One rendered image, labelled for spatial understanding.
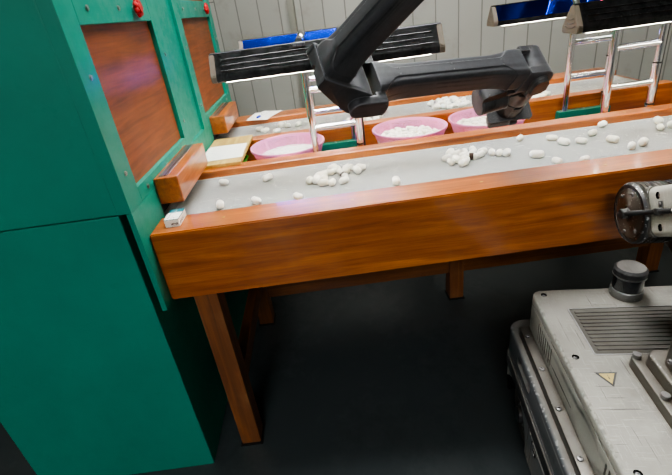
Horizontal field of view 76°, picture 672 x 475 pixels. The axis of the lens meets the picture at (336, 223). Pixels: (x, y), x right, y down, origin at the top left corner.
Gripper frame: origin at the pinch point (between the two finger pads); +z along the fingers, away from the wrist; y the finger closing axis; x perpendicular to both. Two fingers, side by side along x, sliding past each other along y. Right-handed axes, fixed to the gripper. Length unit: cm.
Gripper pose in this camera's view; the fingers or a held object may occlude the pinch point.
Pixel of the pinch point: (495, 124)
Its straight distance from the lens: 119.9
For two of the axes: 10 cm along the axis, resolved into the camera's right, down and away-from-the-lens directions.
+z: 0.6, 2.0, 9.8
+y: -9.9, 1.5, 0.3
